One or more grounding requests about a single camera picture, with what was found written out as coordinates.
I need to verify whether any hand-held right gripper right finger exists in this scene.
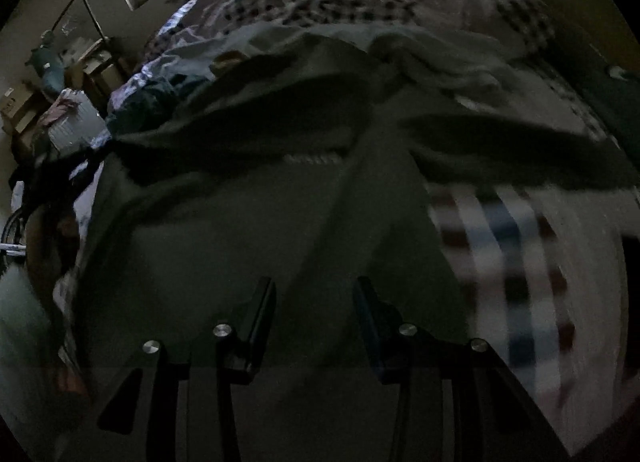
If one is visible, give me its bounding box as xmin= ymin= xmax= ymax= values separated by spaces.
xmin=351 ymin=277 xmax=567 ymax=462

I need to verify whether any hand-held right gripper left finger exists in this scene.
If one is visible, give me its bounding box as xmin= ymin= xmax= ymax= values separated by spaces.
xmin=75 ymin=277 xmax=278 ymax=462

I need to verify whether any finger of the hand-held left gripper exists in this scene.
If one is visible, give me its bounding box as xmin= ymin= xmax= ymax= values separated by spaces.
xmin=74 ymin=139 xmax=121 ymax=176

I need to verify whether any dark green shirt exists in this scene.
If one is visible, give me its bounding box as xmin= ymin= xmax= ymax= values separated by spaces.
xmin=75 ymin=42 xmax=632 ymax=393

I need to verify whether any person's left forearm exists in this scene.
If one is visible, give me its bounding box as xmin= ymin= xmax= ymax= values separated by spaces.
xmin=25 ymin=215 xmax=83 ymax=288

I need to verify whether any pink cloth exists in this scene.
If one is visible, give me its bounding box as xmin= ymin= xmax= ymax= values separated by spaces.
xmin=42 ymin=92 xmax=81 ymax=125

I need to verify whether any dark teal garment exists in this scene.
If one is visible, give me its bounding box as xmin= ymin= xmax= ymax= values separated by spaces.
xmin=106 ymin=71 xmax=213 ymax=139

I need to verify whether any stack of cardboard boxes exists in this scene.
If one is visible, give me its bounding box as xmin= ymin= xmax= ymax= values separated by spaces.
xmin=0 ymin=36 xmax=127 ymax=153

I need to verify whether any teal bag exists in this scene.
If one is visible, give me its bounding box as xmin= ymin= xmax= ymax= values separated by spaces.
xmin=29 ymin=30 xmax=67 ymax=94

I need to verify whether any person's light teal shirt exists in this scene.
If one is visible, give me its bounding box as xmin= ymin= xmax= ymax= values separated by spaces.
xmin=0 ymin=262 xmax=68 ymax=395

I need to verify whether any large-check bed sheet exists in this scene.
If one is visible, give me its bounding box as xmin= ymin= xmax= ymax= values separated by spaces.
xmin=425 ymin=62 xmax=632 ymax=448

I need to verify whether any light grey-green garment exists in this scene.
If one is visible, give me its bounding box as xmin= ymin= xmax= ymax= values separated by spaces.
xmin=162 ymin=24 xmax=373 ymax=93

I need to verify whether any pale grey garment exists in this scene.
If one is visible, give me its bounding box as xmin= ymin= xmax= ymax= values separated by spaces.
xmin=370 ymin=31 xmax=503 ymax=104

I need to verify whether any dark teal plush pillow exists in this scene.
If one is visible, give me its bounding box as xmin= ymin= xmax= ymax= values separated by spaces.
xmin=550 ymin=27 xmax=640 ymax=155

